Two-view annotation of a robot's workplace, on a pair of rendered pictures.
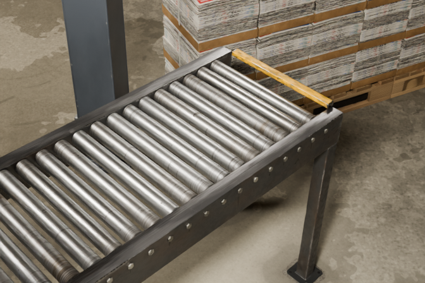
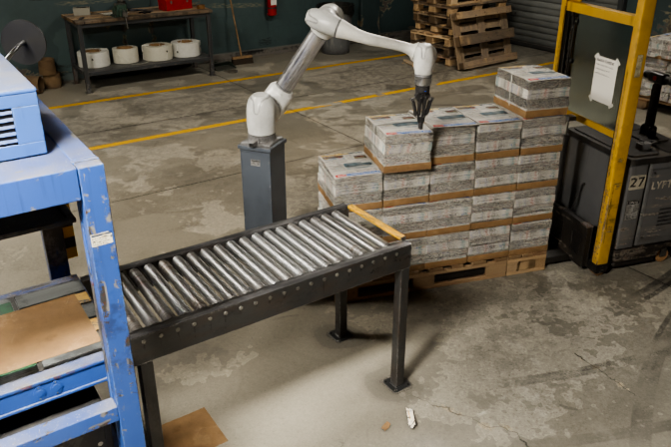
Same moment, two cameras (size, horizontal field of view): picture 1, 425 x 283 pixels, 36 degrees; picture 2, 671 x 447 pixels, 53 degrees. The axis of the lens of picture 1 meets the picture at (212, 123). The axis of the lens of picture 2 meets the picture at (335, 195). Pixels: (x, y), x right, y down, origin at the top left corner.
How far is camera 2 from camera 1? 1.24 m
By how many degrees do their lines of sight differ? 18
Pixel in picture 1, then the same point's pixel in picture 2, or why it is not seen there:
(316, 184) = (396, 300)
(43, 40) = (240, 218)
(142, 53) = not seen: hidden behind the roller
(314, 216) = (397, 328)
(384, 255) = (464, 379)
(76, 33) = (249, 194)
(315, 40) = (430, 216)
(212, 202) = (302, 281)
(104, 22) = (269, 186)
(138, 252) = (246, 299)
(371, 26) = (480, 211)
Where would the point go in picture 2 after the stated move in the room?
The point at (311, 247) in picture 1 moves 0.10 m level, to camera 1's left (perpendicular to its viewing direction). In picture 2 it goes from (397, 357) to (377, 354)
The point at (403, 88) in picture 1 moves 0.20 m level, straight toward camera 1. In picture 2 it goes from (517, 268) to (507, 282)
